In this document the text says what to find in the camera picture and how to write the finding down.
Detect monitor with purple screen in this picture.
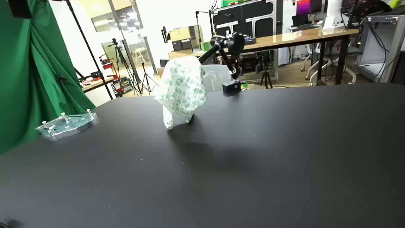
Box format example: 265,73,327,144
293,0,324,18

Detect green backdrop curtain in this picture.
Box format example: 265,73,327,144
0,0,97,155

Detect low table with red items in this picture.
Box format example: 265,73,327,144
78,74,117,94

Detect grey chair back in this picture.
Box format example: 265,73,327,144
201,63,234,92

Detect long wooden table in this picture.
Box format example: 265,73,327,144
168,26,360,86

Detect black camera on articulated mount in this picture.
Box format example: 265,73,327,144
197,31,246,97

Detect black shelf unit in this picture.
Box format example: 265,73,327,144
210,0,281,40

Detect white machine cabinet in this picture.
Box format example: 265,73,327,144
355,10,405,84

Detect small black tripod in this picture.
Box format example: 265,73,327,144
258,67,274,89

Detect white pillar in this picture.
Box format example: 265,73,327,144
321,0,349,30

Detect white cloth with green print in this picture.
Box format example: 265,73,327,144
153,55,208,130

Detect clear acrylic plate with screws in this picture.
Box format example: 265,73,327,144
34,107,100,141

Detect cardboard box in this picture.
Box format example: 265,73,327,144
168,23,203,42

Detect tall black tripod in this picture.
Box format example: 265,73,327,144
108,36,146,96

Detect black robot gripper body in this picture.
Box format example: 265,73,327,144
7,0,33,18

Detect black backdrop stand pole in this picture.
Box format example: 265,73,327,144
63,0,115,101

